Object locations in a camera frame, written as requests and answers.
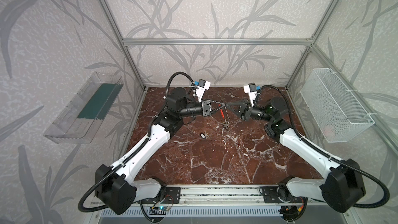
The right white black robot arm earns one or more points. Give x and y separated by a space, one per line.
340 187

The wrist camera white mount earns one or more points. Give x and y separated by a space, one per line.
200 87
252 90

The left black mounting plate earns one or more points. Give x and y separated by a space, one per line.
169 195

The white wire mesh basket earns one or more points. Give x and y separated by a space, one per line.
338 113

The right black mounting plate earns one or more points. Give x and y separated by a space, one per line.
270 194

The metal keyring plate red handle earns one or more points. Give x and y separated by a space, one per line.
224 115

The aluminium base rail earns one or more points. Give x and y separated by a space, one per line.
191 195

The black mounting plate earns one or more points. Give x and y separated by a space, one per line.
270 194
169 195

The aluminium frame profiles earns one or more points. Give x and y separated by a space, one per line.
278 42

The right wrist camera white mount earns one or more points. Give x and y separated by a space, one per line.
252 90

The right wiring bundle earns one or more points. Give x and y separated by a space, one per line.
292 210

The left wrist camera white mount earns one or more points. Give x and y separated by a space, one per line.
200 87

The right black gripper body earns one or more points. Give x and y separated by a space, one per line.
244 111

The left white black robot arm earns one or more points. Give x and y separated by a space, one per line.
116 186

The clear plastic wall bin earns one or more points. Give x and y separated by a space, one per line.
83 116

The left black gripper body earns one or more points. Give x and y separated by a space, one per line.
206 107

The left circuit board with wires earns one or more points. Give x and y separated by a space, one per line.
160 209

